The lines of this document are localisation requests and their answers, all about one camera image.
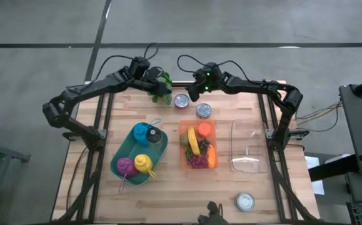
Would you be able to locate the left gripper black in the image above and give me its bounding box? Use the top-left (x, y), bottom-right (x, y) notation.
top-left (143, 66), bottom-right (173, 97)

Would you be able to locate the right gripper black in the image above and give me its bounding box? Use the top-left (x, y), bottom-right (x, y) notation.
top-left (186, 61), bottom-right (225, 103)

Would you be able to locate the tin can red label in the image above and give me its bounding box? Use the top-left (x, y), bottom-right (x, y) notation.
top-left (173, 93), bottom-right (191, 110)

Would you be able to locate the silver tin can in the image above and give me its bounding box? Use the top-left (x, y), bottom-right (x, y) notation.
top-left (234, 191), bottom-right (256, 213)
top-left (195, 102), bottom-right (213, 120)

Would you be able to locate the orange toy fruit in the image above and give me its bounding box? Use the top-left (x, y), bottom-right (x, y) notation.
top-left (197, 122), bottom-right (213, 138)

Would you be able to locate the clear bottle black cap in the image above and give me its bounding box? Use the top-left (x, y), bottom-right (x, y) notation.
top-left (145, 126), bottom-right (163, 148)

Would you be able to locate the yellow toy banana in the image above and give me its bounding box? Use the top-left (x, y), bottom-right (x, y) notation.
top-left (187, 126), bottom-right (201, 156)

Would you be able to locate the blue plastic bottle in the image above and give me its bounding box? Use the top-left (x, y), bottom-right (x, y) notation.
top-left (133, 118), bottom-right (163, 148)

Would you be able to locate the dark toy grape bunch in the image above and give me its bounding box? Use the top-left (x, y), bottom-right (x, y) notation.
top-left (198, 138), bottom-right (211, 154)

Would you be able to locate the orange toy carrot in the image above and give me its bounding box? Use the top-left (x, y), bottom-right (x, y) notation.
top-left (207, 144), bottom-right (217, 169)

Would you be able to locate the red toy grape bunch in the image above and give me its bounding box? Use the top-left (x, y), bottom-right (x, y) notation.
top-left (185, 148), bottom-right (209, 169)

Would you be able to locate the teal plastic bin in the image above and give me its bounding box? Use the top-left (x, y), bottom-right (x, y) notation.
top-left (110, 121), bottom-right (169, 186)

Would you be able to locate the yellow plastic bottle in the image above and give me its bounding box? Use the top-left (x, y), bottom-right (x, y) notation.
top-left (133, 154), bottom-right (157, 179)

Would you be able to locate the clear plastic container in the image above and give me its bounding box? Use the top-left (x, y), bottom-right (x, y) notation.
top-left (229, 119), bottom-right (269, 174)

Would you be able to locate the purple plastic bottle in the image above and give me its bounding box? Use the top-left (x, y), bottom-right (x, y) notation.
top-left (116, 157), bottom-right (139, 194)

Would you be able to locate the green striped leaf plant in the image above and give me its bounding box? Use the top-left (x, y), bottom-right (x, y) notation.
top-left (148, 71), bottom-right (174, 106)

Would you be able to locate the orange translucent container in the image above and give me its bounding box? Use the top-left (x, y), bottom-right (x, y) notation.
top-left (178, 120), bottom-right (219, 171)

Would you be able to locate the black blurry object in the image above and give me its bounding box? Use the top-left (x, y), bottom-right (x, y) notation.
top-left (198, 201), bottom-right (229, 225)

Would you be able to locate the white paper sheet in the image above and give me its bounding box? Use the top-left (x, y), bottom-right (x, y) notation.
top-left (304, 155), bottom-right (325, 196)

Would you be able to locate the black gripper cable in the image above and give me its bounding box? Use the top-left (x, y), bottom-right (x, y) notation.
top-left (176, 54), bottom-right (200, 74)

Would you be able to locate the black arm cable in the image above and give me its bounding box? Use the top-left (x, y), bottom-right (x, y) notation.
top-left (294, 101), bottom-right (341, 133)
top-left (86, 42), bottom-right (159, 87)

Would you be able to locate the black aluminium rig frame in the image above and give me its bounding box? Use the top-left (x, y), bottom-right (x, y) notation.
top-left (54, 74), bottom-right (321, 225)

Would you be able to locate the brown cable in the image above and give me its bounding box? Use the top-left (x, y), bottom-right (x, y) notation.
top-left (65, 146), bottom-right (88, 204)

